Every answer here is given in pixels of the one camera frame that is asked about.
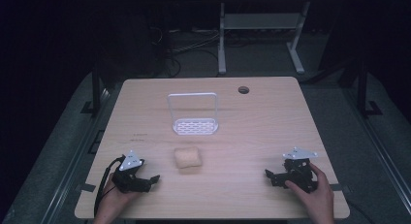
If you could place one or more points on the black metal stand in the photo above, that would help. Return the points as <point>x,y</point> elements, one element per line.
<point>96,88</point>
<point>363,88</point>

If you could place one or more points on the person's right hand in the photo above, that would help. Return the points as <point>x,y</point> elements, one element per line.
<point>321,198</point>

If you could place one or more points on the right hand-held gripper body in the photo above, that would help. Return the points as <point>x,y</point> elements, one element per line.
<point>300,172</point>

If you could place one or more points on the beige sponge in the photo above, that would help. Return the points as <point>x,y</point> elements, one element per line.
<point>188,157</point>

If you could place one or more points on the grey metal desk frame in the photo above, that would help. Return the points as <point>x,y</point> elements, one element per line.
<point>261,22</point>

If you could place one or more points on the white perforated sponge holder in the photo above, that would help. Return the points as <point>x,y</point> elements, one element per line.
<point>195,126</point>

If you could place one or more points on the metal floor rail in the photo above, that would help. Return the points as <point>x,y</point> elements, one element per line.
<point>74,159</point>
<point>381,149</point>

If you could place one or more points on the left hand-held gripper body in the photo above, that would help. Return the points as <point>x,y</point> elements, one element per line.
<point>129,162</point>

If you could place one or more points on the person's left hand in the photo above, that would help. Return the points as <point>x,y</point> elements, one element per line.
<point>114,199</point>

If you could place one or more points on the grey tape strip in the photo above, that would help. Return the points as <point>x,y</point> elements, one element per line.
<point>86,187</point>
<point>340,187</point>

